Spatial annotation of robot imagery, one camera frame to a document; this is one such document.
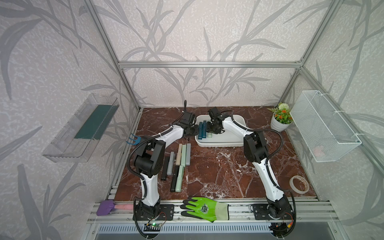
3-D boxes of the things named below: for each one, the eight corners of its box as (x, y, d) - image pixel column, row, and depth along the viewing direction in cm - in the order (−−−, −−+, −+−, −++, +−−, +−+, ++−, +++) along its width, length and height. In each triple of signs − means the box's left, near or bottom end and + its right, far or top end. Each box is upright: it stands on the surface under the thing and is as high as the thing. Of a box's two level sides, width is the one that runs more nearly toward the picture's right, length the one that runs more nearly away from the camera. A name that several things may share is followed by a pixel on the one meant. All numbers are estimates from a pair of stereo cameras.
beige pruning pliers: (175, 165, 91) (175, 163, 89) (178, 145, 100) (177, 143, 98) (181, 165, 91) (180, 163, 89) (183, 145, 100) (182, 143, 98)
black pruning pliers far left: (162, 180, 86) (160, 179, 83) (165, 158, 95) (164, 156, 92) (166, 180, 86) (165, 179, 83) (169, 158, 95) (169, 156, 92)
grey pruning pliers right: (186, 165, 92) (185, 163, 89) (186, 145, 101) (186, 143, 99) (190, 165, 92) (190, 163, 89) (190, 145, 101) (190, 143, 99)
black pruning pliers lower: (171, 192, 82) (169, 190, 79) (175, 166, 91) (174, 164, 88) (175, 192, 82) (174, 190, 79) (179, 167, 91) (179, 164, 88)
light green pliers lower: (175, 192, 82) (174, 190, 79) (180, 167, 91) (179, 165, 89) (181, 192, 82) (180, 190, 79) (184, 167, 91) (184, 165, 88)
